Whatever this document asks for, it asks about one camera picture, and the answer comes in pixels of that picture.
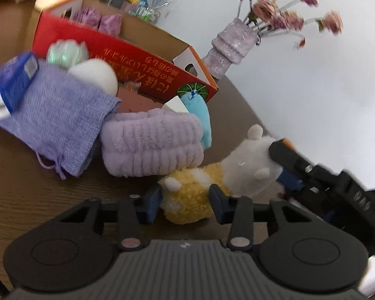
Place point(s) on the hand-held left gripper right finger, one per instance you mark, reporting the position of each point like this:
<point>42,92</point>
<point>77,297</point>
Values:
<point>218,206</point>

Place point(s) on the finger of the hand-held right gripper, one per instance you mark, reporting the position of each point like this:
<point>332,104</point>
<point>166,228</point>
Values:
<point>290,182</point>
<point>287,156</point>

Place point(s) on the white plush ball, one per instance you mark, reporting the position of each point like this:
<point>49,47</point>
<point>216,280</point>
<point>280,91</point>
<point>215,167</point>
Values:
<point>93,73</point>

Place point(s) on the blue plush toy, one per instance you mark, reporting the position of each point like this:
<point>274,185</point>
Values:
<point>203,122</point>

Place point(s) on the purple glitter vase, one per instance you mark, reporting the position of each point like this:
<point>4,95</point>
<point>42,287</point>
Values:
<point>228,47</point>

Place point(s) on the white paper piece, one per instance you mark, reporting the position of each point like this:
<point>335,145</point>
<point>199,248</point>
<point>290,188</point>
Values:
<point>175,105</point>

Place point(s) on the purple fluffy towel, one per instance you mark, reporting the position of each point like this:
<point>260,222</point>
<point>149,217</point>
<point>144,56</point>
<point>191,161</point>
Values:
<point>150,140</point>

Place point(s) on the purple knit pouch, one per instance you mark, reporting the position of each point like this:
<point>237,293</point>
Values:
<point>59,109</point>

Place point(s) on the clear wrapped gift basket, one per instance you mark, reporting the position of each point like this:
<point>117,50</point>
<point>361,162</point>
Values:
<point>148,12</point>

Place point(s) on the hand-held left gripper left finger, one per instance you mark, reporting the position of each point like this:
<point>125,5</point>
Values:
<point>153,204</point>

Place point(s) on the dried pink flower bouquet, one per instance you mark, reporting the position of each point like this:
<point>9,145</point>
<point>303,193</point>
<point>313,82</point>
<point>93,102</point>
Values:
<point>265,6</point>

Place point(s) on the yellow plush toy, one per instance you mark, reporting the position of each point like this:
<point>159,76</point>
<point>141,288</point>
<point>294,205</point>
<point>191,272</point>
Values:
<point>190,193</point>

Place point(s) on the orange wrapped candy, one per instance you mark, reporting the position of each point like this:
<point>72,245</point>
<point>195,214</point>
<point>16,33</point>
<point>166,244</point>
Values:
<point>132,87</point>

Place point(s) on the blue tissue packet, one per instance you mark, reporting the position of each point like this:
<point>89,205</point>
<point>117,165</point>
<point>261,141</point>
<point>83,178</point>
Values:
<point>9,84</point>

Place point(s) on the red cardboard box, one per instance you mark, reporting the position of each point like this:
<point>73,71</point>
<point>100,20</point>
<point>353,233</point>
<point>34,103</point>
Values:
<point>112,47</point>

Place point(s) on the purple plush toy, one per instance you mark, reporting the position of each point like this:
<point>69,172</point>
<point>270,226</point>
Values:
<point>107,23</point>

